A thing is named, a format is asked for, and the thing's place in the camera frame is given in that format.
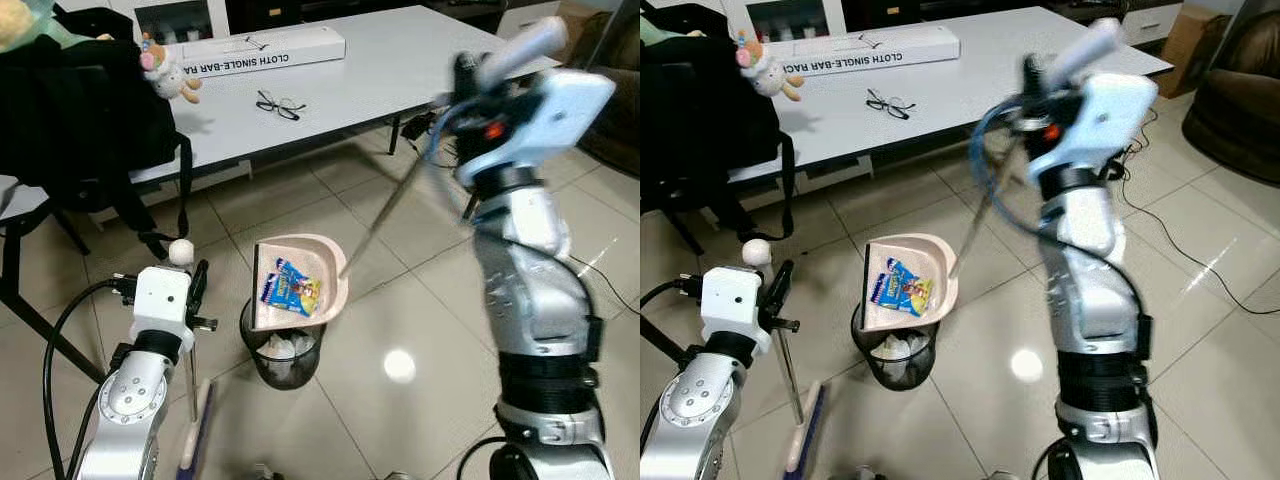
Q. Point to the broom with white knob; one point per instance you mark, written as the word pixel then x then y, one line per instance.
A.
pixel 756 251
pixel 180 251

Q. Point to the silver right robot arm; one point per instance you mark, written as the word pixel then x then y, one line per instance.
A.
pixel 1095 290
pixel 535 290

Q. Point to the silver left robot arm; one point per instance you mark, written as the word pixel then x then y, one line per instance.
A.
pixel 695 405
pixel 130 400

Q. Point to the white table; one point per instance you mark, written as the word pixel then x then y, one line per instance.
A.
pixel 400 70
pixel 1000 70

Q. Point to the blue snack packet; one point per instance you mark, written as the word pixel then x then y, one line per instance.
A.
pixel 295 288
pixel 905 288

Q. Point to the black mesh waste bin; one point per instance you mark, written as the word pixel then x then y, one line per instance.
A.
pixel 285 360
pixel 895 362

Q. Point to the dark brown sofa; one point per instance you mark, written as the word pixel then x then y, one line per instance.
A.
pixel 615 110
pixel 1240 100

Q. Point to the black eyeglasses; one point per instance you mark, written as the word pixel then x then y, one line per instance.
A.
pixel 902 108
pixel 291 110

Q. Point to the brown cardboard box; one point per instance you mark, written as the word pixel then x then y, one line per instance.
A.
pixel 575 20
pixel 1185 45

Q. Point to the white cloth rack carton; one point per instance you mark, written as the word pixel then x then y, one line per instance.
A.
pixel 870 48
pixel 260 47

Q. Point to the black backpack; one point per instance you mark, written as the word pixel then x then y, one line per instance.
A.
pixel 80 120
pixel 700 110

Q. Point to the green plush toy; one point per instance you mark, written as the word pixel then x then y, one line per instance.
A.
pixel 25 20
pixel 652 22

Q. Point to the small white plush toy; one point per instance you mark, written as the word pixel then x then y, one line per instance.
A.
pixel 168 72
pixel 768 72

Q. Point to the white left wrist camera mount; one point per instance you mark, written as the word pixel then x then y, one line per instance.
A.
pixel 730 300
pixel 160 295

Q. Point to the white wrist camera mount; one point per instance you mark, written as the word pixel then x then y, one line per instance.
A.
pixel 560 115
pixel 730 300
pixel 1095 120
pixel 160 295

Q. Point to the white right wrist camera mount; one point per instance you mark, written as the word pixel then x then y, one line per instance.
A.
pixel 560 115
pixel 1095 120

